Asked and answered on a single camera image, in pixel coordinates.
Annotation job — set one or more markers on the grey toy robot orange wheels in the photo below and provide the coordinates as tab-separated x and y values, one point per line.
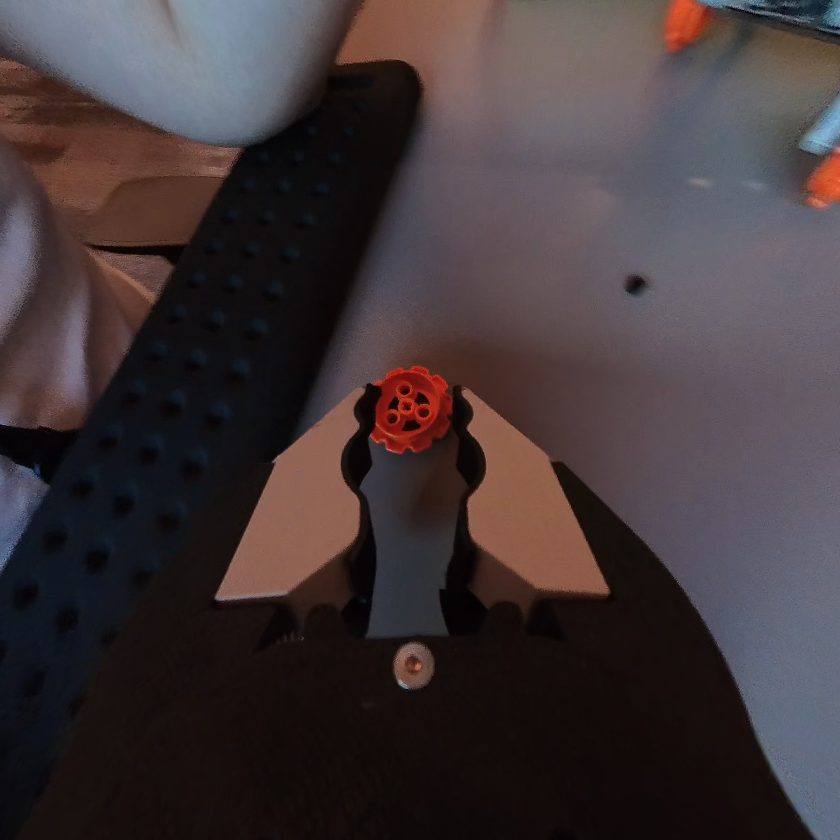
686	23

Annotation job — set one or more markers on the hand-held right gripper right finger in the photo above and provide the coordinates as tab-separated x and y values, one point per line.
525	525

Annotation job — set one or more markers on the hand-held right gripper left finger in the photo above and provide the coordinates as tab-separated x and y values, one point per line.
295	525

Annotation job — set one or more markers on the orange toy wheel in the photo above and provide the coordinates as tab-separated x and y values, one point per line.
394	433

